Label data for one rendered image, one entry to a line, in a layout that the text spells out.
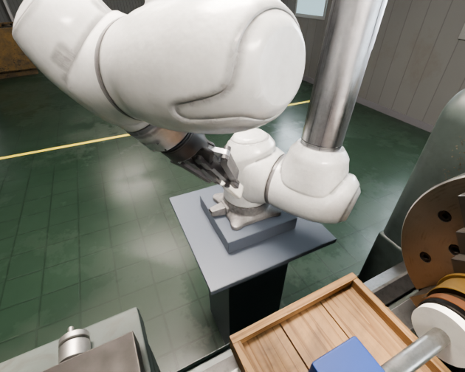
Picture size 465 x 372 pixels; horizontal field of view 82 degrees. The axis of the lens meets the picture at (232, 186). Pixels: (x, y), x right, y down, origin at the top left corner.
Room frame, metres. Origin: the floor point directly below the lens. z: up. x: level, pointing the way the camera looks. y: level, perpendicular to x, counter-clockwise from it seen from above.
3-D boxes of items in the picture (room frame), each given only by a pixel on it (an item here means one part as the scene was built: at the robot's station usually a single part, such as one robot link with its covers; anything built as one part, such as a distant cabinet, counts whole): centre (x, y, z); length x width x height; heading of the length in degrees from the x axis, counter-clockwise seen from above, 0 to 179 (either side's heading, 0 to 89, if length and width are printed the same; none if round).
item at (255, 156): (0.69, -0.06, 0.97); 0.18 x 0.16 x 0.22; 56
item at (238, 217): (0.69, -0.03, 0.83); 0.22 x 0.18 x 0.06; 115
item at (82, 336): (0.19, 0.25, 0.95); 0.07 x 0.04 x 0.04; 26
